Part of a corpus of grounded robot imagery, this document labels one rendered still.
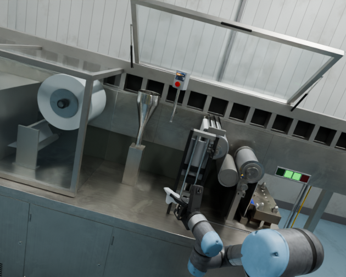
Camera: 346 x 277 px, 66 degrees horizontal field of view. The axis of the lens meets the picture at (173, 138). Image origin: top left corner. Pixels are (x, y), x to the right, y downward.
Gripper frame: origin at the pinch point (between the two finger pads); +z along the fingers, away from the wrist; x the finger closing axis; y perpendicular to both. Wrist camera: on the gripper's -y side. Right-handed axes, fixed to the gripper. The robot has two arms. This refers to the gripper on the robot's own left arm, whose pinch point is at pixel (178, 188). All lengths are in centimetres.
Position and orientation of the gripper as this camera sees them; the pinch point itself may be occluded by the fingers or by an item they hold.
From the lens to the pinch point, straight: 123.4
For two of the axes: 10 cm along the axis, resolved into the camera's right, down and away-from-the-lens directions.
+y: -3.7, 8.9, 2.6
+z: -3.6, -3.9, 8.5
